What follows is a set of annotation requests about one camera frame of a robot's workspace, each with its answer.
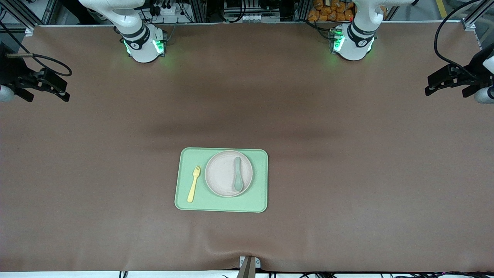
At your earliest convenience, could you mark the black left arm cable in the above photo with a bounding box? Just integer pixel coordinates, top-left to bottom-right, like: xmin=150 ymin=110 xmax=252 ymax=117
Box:
xmin=434 ymin=0 xmax=494 ymax=78

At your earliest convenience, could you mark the round beige plate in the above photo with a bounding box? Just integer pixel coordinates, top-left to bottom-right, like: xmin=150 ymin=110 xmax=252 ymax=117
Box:
xmin=205 ymin=150 xmax=254 ymax=198

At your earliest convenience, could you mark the white power strip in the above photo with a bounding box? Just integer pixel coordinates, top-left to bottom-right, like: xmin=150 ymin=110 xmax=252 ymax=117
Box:
xmin=149 ymin=0 xmax=183 ymax=16

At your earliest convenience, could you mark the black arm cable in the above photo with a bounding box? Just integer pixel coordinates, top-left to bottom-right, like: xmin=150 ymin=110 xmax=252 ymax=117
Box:
xmin=434 ymin=0 xmax=494 ymax=78
xmin=0 ymin=21 xmax=73 ymax=78

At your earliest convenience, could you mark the brown table cloth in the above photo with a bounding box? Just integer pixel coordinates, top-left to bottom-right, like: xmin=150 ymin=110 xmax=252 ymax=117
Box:
xmin=0 ymin=21 xmax=494 ymax=273

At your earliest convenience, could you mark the orange snack bags heap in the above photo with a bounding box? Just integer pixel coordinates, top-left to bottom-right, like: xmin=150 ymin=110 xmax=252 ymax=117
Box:
xmin=307 ymin=0 xmax=355 ymax=22

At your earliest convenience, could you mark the light green rectangular tray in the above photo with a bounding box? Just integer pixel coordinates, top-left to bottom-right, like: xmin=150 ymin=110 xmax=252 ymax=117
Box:
xmin=174 ymin=147 xmax=268 ymax=213

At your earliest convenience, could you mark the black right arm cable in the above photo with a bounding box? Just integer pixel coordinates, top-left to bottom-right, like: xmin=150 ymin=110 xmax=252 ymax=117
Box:
xmin=0 ymin=21 xmax=73 ymax=78

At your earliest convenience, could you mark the teal plastic spoon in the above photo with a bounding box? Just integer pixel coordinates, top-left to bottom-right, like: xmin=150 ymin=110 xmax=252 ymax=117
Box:
xmin=233 ymin=156 xmax=244 ymax=192

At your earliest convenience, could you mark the aluminium frame post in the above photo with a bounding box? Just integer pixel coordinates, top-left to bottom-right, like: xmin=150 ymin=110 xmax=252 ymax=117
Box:
xmin=0 ymin=0 xmax=58 ymax=37
xmin=461 ymin=0 xmax=494 ymax=31

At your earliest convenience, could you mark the yellow plastic fork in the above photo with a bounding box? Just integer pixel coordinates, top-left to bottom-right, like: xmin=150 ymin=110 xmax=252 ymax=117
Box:
xmin=187 ymin=166 xmax=202 ymax=203

